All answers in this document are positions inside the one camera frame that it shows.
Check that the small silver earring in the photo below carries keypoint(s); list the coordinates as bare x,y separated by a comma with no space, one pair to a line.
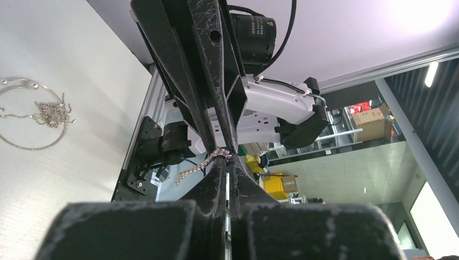
219,152

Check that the yellow bin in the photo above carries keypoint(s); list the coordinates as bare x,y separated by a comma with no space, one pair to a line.
273,185

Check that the brown cardboard box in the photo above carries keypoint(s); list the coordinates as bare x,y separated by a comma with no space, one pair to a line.
374,124

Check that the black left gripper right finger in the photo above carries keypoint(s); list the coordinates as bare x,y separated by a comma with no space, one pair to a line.
263,228

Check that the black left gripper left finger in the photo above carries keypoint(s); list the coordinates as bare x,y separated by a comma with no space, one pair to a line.
189,228

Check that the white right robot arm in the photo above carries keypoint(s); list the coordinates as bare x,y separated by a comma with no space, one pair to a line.
292,114

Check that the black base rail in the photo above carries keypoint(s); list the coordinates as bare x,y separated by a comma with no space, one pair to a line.
134,182

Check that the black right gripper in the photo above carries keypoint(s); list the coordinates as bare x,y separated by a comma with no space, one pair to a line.
167,26

